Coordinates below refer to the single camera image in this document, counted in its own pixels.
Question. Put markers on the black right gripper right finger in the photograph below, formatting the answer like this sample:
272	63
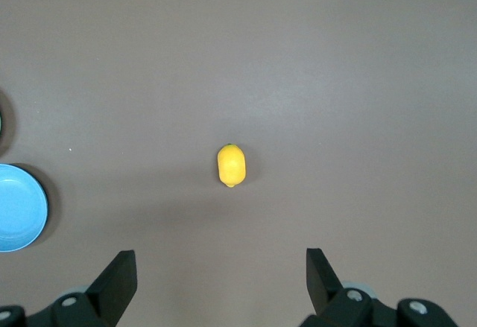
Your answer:
328	297

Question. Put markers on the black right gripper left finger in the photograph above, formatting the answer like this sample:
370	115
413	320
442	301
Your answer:
108	293

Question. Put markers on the yellow lemon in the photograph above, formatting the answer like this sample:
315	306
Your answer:
232	165

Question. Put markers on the brown table cover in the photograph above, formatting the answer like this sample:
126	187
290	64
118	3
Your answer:
298	81

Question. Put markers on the blue plate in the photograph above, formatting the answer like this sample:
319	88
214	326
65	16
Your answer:
18	208

